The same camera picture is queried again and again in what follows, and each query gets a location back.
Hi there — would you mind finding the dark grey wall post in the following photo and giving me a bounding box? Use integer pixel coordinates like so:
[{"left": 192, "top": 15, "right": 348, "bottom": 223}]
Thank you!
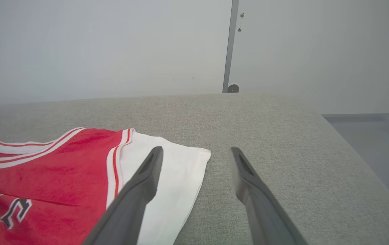
[{"left": 222, "top": 0, "right": 240, "bottom": 93}]

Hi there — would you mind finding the red white basketball jersey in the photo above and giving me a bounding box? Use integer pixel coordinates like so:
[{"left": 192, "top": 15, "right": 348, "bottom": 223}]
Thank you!
[{"left": 0, "top": 127, "right": 212, "bottom": 245}]

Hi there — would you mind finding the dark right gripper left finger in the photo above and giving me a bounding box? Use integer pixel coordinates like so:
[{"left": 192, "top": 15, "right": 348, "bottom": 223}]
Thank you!
[{"left": 82, "top": 146, "right": 164, "bottom": 245}]

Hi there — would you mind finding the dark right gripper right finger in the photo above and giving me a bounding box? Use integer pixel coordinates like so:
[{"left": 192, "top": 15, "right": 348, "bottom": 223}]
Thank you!
[{"left": 229, "top": 147, "right": 309, "bottom": 245}]

